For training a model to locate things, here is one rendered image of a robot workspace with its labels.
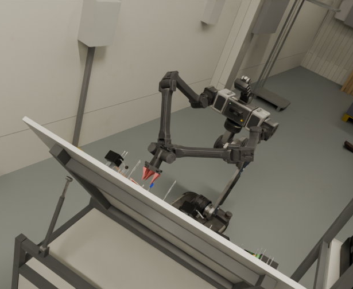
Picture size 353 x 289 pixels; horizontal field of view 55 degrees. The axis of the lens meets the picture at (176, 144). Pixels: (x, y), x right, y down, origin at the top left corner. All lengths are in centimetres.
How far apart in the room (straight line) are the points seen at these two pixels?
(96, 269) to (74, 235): 25
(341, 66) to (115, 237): 990
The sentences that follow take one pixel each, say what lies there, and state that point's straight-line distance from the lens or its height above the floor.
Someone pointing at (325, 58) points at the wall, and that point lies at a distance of 1138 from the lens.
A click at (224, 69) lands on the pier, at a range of 585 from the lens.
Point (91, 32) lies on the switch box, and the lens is 318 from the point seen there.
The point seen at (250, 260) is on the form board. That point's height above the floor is 167.
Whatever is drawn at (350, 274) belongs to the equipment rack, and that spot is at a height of 169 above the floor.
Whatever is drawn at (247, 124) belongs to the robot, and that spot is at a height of 142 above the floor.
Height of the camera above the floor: 242
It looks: 31 degrees down
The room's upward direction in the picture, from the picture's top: 20 degrees clockwise
